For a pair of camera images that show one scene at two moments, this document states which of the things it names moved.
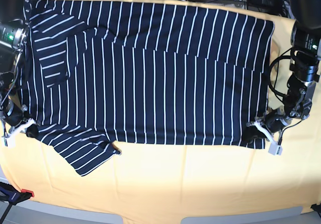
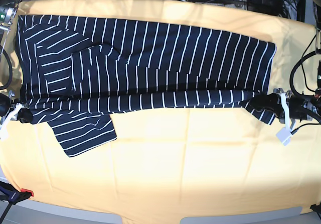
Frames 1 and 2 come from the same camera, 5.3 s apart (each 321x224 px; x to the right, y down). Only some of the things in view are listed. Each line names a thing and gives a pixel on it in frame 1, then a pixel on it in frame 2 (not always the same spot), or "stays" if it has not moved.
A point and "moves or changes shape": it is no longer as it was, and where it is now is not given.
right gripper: (274, 121) to (301, 107)
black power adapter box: (269, 4) stays
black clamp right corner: (317, 208) stays
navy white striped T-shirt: (97, 72) moves or changes shape
